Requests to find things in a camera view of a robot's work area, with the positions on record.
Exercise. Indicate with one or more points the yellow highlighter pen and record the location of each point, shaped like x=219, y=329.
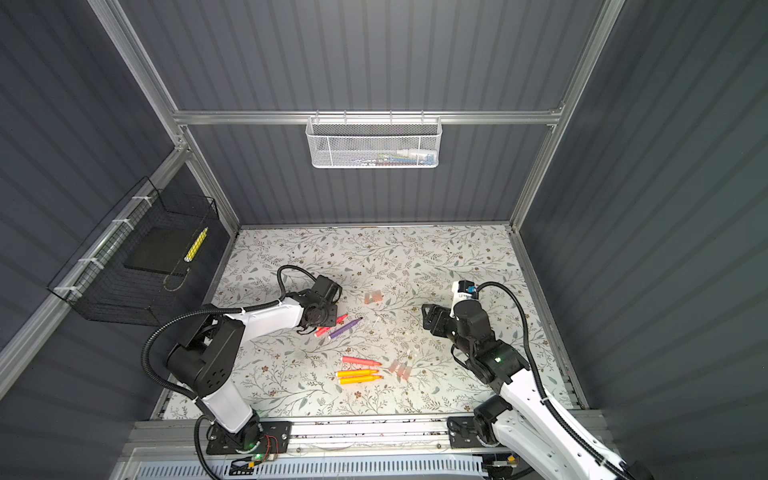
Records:
x=359, y=379

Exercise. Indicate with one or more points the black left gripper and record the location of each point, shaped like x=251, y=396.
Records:
x=332, y=315

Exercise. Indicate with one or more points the yellow highlighter in basket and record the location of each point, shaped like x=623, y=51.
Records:
x=196, y=245

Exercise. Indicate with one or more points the items in white basket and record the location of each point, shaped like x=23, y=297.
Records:
x=398, y=158

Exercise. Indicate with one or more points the black wire mesh basket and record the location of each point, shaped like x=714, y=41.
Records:
x=96, y=284

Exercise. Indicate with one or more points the white wire mesh basket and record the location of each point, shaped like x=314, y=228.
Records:
x=334, y=145

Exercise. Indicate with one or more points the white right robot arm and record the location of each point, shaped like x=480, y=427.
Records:
x=519, y=416

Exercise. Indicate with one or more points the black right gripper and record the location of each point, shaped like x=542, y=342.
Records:
x=443, y=314

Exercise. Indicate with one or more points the red-pink highlighter pen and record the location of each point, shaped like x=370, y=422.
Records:
x=360, y=361

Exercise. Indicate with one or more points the purple highlighter pen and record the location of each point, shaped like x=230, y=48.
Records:
x=344, y=328

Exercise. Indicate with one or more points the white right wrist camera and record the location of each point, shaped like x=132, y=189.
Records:
x=464, y=290

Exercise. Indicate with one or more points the black pad in basket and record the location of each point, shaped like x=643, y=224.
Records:
x=161, y=251

